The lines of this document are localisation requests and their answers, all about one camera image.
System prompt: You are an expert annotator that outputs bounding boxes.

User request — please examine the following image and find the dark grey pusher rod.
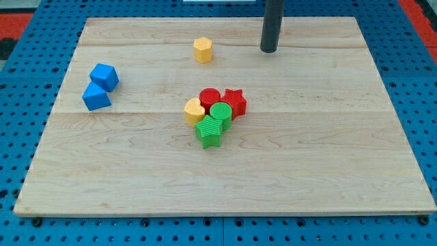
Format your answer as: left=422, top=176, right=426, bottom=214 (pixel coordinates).
left=260, top=0, right=285, bottom=53

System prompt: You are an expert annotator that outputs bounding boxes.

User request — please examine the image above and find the yellow hexagon block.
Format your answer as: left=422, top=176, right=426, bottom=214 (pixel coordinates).
left=193, top=37, right=212, bottom=64

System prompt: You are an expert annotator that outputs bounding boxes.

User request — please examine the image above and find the red star block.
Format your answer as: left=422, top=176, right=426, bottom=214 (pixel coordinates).
left=221, top=89, right=247, bottom=120

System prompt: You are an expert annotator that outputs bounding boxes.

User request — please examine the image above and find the red cylinder block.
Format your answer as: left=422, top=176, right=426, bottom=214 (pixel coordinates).
left=199, top=87, right=221, bottom=115

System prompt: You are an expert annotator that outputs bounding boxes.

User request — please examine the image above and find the green cylinder block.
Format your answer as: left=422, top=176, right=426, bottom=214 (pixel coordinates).
left=210, top=102, right=233, bottom=131

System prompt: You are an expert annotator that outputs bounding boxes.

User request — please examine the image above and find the yellow heart block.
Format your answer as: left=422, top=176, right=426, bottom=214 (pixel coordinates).
left=184, top=98, right=206, bottom=126

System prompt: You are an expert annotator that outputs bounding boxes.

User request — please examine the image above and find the green star block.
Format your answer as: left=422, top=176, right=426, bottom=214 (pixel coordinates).
left=195, top=115, right=223, bottom=149

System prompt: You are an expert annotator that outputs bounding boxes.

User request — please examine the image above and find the wooden board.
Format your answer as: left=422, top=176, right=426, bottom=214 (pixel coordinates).
left=14, top=17, right=436, bottom=217

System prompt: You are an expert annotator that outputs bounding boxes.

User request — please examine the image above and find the blue cube block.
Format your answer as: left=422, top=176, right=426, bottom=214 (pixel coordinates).
left=89, top=64, right=119, bottom=92

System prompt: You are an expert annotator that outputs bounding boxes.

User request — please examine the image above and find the blue triangle block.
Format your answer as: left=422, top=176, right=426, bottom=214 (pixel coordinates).
left=82, top=81, right=111, bottom=111

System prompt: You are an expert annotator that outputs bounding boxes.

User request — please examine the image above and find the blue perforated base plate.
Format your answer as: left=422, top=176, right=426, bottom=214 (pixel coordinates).
left=1, top=1, right=436, bottom=245

